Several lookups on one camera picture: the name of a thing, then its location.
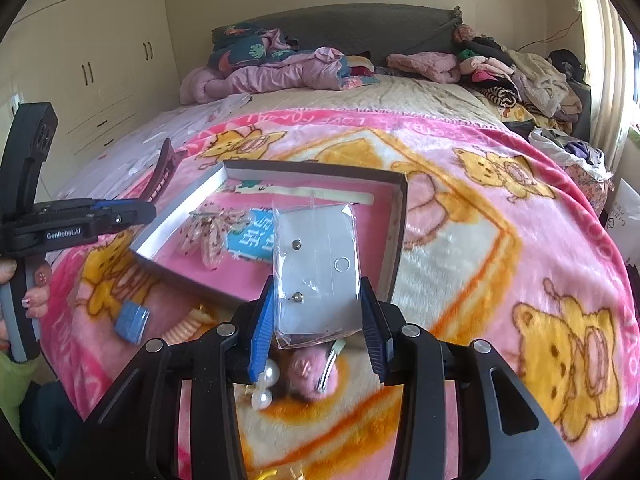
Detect pink pompom snap clip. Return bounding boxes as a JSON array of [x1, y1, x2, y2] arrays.
[[286, 339, 345, 402]]

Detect maroon hair clip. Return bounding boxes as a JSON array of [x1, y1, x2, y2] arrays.
[[139, 139, 188, 204]]

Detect pink bow hair clip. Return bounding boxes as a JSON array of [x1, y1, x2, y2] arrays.
[[178, 205, 252, 270]]

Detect blue comb clip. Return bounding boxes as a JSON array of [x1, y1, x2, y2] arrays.
[[114, 300, 150, 344]]

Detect earrings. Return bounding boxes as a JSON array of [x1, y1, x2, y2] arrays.
[[273, 204, 362, 349]]

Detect left hand painted nails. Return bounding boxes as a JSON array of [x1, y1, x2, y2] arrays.
[[0, 258, 52, 318]]

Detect beige bed sheet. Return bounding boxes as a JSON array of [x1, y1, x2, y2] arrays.
[[53, 76, 506, 200]]

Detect grey cardboard box tray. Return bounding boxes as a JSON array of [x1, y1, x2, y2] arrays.
[[131, 160, 408, 306]]

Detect pink cartoon bear blanket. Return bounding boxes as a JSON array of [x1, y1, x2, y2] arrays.
[[42, 110, 639, 479]]

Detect cream wardrobe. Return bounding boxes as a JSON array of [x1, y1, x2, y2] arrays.
[[1, 0, 179, 200]]

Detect dark floral pillow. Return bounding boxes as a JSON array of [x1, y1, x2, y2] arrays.
[[207, 23, 299, 77]]

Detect pink quilted jacket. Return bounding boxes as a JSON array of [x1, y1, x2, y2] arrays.
[[179, 47, 360, 105]]

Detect white plastic bag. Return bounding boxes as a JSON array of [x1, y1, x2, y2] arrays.
[[605, 179, 640, 268]]

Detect pink fuzzy garment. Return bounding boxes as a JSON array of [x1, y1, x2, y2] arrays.
[[386, 52, 461, 84]]

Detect pile of mixed clothes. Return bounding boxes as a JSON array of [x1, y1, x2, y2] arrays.
[[452, 24, 613, 214]]

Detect dark grey headboard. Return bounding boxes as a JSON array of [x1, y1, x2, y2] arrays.
[[240, 3, 462, 66]]

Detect beige curtain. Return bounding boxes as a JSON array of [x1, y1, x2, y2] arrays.
[[579, 0, 634, 172]]

